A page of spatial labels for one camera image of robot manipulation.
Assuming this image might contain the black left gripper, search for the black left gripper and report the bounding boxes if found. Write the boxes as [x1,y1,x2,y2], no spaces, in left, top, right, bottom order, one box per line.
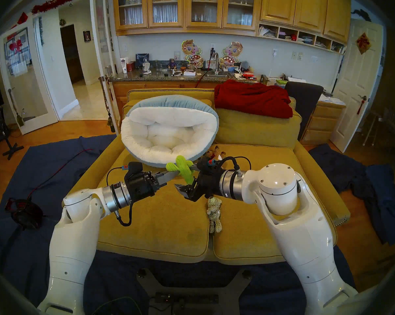
[129,169,181,202]

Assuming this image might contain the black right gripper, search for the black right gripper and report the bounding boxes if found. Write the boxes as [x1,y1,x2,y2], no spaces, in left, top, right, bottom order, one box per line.
[174,163,223,202]

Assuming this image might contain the green cactus plush toy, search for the green cactus plush toy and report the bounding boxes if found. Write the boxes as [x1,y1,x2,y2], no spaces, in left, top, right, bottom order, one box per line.
[166,155,195,185]

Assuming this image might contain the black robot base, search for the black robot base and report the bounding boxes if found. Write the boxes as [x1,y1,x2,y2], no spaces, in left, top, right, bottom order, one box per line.
[137,268,252,315]

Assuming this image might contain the white and blue dog bed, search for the white and blue dog bed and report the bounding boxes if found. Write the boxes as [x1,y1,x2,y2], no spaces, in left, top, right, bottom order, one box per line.
[120,94,219,168]

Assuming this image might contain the brown reindeer plush toy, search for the brown reindeer plush toy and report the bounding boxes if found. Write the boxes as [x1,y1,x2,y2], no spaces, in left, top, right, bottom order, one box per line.
[204,146,227,160]

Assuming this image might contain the yellow back cushion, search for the yellow back cushion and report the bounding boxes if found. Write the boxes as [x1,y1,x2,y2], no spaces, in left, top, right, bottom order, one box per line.
[215,108,302,150]

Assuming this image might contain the granite counter with wood base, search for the granite counter with wood base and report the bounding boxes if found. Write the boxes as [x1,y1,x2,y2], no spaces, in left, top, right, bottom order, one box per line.
[109,68,260,121]

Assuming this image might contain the red blanket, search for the red blanket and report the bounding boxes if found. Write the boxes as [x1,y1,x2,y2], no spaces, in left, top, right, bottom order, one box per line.
[214,79,294,119]

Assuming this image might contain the blue floor cloth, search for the blue floor cloth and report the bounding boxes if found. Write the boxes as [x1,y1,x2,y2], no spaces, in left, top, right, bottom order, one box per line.
[0,134,355,315]

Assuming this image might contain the yellow sofa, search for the yellow sofa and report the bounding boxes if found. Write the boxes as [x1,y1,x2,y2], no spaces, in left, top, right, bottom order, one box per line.
[61,88,351,265]

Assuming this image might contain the dark upholstered chair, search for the dark upholstered chair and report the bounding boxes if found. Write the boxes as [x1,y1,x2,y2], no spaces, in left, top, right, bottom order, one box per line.
[284,81,324,141]

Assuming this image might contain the white glass french door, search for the white glass french door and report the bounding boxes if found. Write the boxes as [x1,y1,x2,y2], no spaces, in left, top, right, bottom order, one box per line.
[90,0,121,134]
[0,17,58,135]

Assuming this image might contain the wooden drawer cabinet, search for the wooden drawer cabinet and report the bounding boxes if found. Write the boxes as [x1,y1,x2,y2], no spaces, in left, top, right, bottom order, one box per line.
[299,101,347,146]

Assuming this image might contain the long hanging shoehorn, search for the long hanging shoehorn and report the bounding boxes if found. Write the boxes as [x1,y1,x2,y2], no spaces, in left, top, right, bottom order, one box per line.
[8,88,25,127]

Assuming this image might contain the stack of papers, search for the stack of papers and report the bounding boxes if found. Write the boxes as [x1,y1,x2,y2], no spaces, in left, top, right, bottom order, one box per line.
[318,93,347,106]

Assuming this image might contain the dark blue blanket heap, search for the dark blue blanket heap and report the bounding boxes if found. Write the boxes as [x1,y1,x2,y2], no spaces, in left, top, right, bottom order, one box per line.
[309,144,395,246]

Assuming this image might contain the white panel door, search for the white panel door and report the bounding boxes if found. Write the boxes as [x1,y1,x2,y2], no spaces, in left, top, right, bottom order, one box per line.
[329,18,384,153]

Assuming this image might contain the red tinsel garland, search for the red tinsel garland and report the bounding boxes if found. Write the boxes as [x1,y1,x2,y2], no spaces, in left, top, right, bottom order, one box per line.
[31,0,90,15]

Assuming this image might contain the red diamond door ornament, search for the red diamond door ornament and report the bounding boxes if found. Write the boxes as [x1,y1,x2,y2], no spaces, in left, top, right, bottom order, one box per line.
[355,32,372,54]

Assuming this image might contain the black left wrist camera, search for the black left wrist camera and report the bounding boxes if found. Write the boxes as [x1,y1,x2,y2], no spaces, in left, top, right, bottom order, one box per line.
[124,162,144,180]

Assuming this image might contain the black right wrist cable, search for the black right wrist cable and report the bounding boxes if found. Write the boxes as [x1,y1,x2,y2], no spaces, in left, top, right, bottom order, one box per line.
[217,156,252,177]

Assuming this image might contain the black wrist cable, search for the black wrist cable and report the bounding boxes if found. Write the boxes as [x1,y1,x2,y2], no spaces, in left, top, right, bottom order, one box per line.
[217,156,252,177]
[106,167,134,227]

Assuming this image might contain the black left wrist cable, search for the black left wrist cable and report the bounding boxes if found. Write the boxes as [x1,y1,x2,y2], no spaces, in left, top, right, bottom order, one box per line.
[106,167,134,227]

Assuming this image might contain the hanging door bell strap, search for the hanging door bell strap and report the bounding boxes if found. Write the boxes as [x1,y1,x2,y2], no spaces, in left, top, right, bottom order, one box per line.
[98,75,116,133]

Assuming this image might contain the red floor cable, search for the red floor cable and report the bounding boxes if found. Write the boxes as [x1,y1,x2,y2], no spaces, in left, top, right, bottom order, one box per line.
[6,149,94,213]

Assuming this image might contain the cartoon child wall decoration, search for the cartoon child wall decoration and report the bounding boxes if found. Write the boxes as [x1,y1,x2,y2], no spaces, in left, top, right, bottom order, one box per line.
[181,39,204,69]
[219,41,244,69]

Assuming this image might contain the black and red cable reel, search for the black and red cable reel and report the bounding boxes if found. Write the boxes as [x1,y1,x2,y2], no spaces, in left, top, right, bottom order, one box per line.
[5,196,45,230]

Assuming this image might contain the wooden wall cabinets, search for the wooden wall cabinets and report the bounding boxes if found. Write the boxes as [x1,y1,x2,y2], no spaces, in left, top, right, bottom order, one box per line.
[113,0,352,54]

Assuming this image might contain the black wall decoration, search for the black wall decoration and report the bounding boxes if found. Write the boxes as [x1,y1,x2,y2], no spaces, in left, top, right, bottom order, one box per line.
[351,9,372,22]

